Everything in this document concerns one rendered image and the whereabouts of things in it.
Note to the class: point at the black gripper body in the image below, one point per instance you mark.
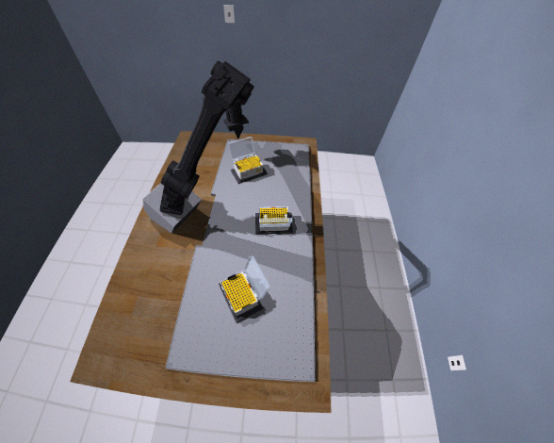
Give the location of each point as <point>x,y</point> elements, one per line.
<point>236,121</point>

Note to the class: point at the yellow pipette tip rack insert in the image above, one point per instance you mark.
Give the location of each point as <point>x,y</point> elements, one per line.
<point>239,293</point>
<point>273,212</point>
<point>248,163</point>

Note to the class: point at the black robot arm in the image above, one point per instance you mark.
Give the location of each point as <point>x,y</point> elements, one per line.
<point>224,90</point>

